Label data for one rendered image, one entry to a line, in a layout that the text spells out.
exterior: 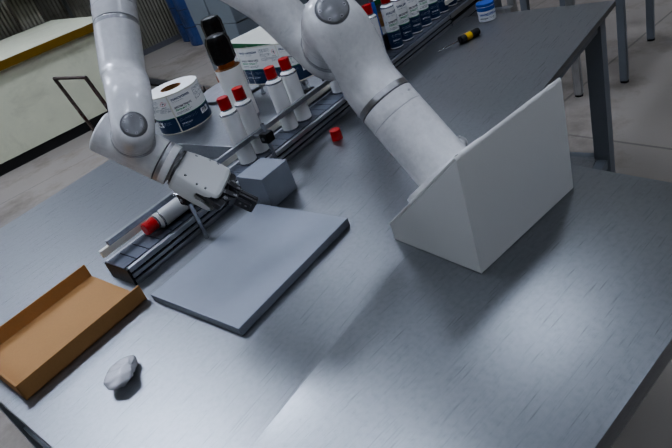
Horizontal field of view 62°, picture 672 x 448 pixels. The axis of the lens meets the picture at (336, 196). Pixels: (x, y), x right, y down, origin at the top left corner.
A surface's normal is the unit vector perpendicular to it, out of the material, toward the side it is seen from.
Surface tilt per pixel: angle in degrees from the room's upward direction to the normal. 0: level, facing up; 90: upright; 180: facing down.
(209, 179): 50
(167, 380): 0
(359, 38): 86
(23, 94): 90
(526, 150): 90
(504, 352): 0
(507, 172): 90
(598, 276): 0
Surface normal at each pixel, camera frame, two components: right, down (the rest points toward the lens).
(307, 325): -0.29, -0.83
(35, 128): 0.63, 0.21
